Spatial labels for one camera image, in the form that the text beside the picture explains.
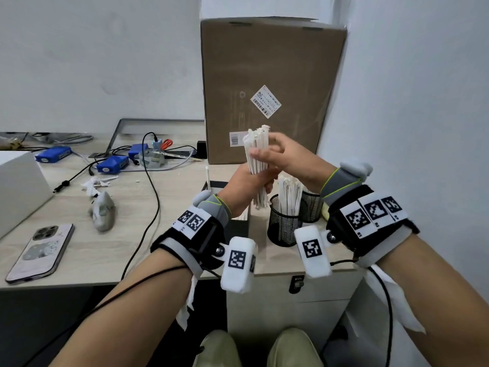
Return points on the person's left forearm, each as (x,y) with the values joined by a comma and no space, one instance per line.
(126,321)

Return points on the person's left hand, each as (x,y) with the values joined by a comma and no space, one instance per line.
(238,189)

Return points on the smartphone with clear case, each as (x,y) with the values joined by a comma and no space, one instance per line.
(40,254)

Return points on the blue electronic module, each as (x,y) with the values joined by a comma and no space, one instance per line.
(53,154)
(136,150)
(112,164)

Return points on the person's right leg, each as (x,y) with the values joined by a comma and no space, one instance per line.
(294,349)

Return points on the large brown cardboard box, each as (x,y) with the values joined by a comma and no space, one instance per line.
(267,64)

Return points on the black power adapter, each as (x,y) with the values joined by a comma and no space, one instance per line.
(201,149)

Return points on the white wrist camera with marker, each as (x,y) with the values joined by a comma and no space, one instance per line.
(312,250)
(238,263)

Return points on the person's right thumb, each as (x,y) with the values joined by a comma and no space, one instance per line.
(263,155)

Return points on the person's right forearm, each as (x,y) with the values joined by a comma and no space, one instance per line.
(439,294)

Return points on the black mesh pen cup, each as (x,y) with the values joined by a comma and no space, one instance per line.
(312,208)
(282,229)

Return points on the single white wrapped straw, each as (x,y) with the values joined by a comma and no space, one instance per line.
(208,177)

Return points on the bundle of white straws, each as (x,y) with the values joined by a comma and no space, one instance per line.
(255,139)

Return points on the person's right hand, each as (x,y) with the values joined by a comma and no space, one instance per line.
(301,164)

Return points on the person's left fingers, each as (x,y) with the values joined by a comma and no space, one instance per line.
(267,179)

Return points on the white box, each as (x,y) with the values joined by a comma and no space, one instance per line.
(19,187)

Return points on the grey wristband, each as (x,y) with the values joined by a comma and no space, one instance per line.
(216,208)
(342,179)

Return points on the white wrapped straws in cup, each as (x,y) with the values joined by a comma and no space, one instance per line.
(290,194)

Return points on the person's leg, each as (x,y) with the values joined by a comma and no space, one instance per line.
(217,349)
(294,349)

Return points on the small white-green device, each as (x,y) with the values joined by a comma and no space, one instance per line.
(152,158)

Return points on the person's left leg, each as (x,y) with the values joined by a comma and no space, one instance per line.
(217,349)

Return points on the torn white paper scraps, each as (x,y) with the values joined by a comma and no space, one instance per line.
(91,184)

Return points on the black cabinet lock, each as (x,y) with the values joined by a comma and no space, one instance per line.
(296,284)

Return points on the white drawer cabinet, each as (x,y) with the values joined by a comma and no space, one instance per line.
(267,309)

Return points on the open black box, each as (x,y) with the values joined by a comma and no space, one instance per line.
(240,225)

